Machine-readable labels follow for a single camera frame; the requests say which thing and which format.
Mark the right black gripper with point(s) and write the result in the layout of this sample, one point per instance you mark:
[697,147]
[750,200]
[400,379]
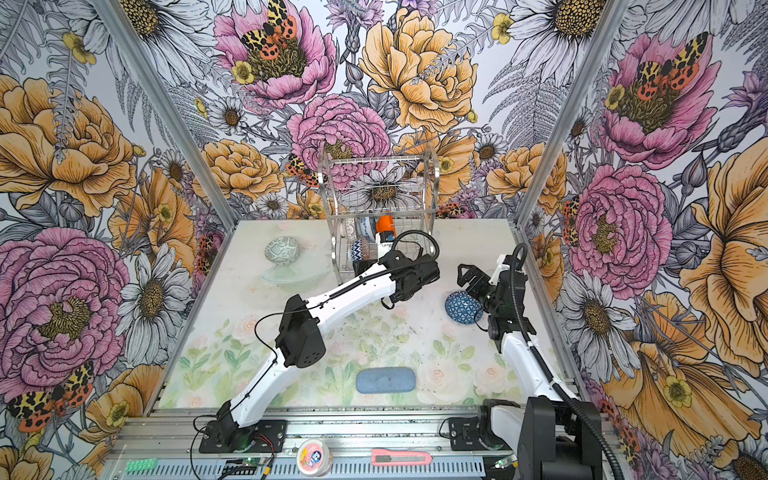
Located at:
[482,279]

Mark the dark blue patterned bowl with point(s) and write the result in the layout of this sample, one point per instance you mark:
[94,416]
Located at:
[462,308]

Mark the red patterned ceramic bowl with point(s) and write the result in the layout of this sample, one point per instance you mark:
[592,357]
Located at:
[362,249]

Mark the orange plastic bowl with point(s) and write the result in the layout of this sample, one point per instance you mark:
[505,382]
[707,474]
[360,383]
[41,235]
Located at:
[385,225]

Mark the white black lattice bowl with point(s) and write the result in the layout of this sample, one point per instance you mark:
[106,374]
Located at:
[349,228]

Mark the steel wire dish rack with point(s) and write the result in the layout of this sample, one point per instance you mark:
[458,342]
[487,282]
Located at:
[405,186]

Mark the green patterned ceramic bowl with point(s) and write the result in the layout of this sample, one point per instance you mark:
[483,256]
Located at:
[283,250]

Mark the blue floral ceramic bowl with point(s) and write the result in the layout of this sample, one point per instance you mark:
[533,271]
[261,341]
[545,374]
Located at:
[366,227]

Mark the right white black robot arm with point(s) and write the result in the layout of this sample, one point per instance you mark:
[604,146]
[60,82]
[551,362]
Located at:
[553,434]

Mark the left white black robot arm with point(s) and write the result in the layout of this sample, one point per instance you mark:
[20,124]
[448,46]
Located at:
[300,343]

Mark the blue grey sponge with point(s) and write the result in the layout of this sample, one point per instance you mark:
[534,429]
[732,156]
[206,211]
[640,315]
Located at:
[385,380]

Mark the pink utility knife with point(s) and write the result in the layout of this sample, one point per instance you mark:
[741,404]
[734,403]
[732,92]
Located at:
[392,458]

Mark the round pink sticker tin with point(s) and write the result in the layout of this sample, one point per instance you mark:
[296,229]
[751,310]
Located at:
[313,458]

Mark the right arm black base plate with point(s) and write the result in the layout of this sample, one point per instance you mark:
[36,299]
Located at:
[470,434]

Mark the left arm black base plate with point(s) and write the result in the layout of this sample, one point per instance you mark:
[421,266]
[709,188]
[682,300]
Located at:
[266,436]

